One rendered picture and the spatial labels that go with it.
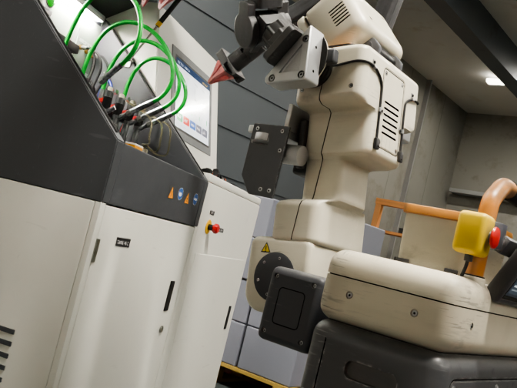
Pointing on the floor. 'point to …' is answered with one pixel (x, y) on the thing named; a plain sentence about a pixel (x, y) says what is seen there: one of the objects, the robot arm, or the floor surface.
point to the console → (218, 322)
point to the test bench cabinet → (45, 279)
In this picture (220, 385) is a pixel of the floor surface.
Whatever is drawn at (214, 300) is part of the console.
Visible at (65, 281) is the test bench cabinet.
